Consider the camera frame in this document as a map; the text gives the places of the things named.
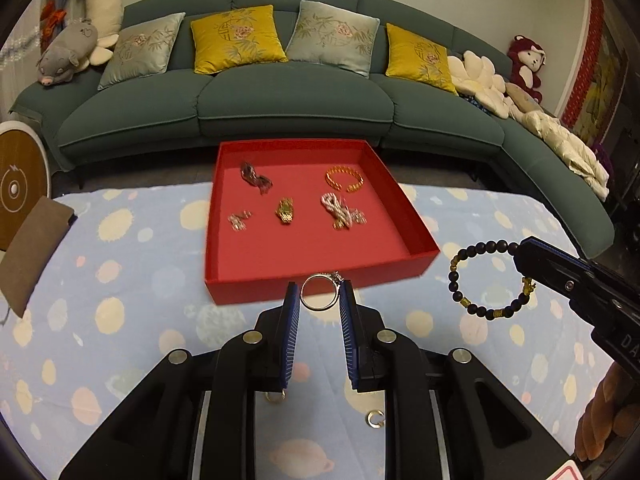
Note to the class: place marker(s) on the silver snowflake charm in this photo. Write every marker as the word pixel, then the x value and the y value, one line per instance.
pixel 358 218

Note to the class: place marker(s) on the cream quilted blanket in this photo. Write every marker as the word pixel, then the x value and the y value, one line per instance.
pixel 565 145

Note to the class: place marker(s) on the gold hoop earring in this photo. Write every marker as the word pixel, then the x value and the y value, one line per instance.
pixel 276 400

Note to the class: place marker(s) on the red shallow box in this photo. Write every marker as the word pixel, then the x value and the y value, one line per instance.
pixel 300 190

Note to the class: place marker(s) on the person's right hand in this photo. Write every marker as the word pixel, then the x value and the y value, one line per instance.
pixel 607 412

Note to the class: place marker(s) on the white curtain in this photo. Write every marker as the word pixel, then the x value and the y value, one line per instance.
pixel 25 25

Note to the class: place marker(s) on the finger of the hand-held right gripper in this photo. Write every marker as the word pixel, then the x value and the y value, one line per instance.
pixel 560 249
pixel 550 272

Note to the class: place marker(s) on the round white wooden-faced device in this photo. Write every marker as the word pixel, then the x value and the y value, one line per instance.
pixel 20 180

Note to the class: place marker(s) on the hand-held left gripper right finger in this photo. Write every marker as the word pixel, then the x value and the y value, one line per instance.
pixel 350 335

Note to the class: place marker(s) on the brown plush cushion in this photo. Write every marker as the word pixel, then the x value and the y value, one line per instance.
pixel 522 100

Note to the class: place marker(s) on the grey pig plush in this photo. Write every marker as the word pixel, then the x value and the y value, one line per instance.
pixel 67 52

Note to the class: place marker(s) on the grey floral cushion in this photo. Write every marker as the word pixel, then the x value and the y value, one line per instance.
pixel 332 35
pixel 142 50

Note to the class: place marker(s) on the white flower cushion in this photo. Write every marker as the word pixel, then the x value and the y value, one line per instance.
pixel 477 82

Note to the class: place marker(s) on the red monkey plush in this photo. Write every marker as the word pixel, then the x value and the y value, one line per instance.
pixel 527 65

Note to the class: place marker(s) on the red wall banner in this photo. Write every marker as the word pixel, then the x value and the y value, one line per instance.
pixel 595 60

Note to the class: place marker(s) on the green curved sofa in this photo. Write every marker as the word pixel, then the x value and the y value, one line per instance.
pixel 295 105

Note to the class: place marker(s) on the long white plush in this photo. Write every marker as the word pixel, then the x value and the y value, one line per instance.
pixel 102 5

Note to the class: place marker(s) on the red bow ornament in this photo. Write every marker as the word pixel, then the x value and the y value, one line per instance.
pixel 52 17

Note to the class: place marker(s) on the silver hoop earring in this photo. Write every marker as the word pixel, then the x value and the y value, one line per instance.
pixel 369 420

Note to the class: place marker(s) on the purple cloth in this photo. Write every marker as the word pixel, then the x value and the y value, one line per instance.
pixel 602 159

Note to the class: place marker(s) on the yellow floral cushion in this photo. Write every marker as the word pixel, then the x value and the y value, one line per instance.
pixel 235 37
pixel 420 57

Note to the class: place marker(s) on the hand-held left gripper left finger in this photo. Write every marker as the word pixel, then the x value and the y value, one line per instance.
pixel 290 340

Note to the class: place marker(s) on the gold bangle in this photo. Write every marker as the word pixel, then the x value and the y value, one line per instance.
pixel 344 169

